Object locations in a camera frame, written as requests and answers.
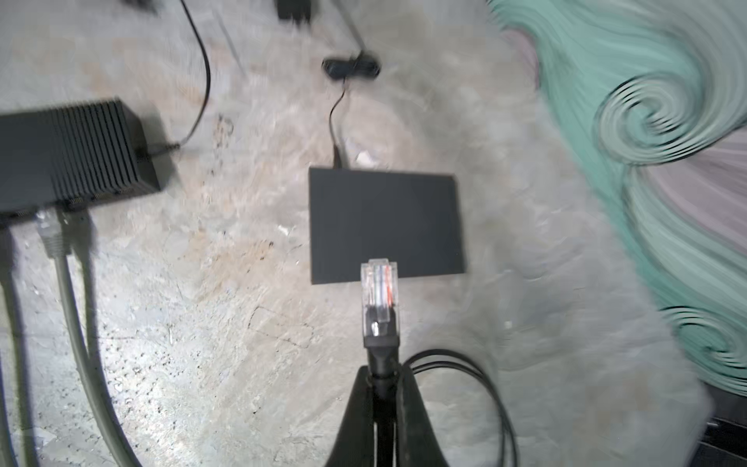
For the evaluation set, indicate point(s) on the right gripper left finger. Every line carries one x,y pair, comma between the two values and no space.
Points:
354,445

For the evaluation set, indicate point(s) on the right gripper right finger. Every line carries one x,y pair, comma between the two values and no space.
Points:
417,444

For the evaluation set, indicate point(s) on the dark grey box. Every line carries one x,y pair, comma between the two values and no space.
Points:
411,219

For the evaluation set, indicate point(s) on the black network switch box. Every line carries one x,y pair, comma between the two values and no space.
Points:
73,157

